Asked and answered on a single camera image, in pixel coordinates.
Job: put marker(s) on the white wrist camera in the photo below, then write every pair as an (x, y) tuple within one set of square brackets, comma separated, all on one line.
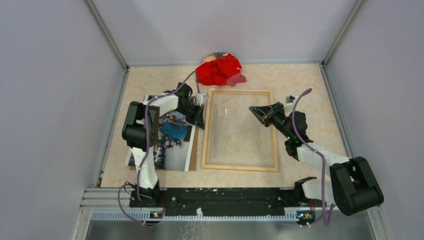
[(290, 101), (200, 98)]

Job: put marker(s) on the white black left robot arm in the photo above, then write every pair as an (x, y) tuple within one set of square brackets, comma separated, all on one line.
[(141, 131)]

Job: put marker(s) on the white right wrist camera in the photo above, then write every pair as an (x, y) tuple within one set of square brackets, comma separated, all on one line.
[(290, 101)]

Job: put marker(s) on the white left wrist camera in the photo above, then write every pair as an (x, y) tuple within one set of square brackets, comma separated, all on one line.
[(200, 98)]

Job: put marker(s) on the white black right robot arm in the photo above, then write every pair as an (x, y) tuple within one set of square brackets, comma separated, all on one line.
[(347, 183)]

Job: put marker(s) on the light wooden picture frame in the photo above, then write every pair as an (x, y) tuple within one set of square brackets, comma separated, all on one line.
[(238, 167)]

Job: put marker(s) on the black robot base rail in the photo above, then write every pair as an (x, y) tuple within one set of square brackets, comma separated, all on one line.
[(224, 202)]

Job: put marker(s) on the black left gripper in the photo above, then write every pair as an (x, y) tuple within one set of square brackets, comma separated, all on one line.
[(200, 122)]

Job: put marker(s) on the brown cardboard backing board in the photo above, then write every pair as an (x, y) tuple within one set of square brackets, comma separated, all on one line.
[(194, 149)]

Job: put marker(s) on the printed colour photo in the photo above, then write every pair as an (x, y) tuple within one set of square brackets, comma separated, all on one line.
[(164, 127)]

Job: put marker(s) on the red crumpled cloth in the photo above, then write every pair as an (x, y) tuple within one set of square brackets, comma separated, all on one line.
[(220, 69)]

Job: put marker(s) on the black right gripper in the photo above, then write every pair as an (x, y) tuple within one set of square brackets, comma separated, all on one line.
[(264, 118)]

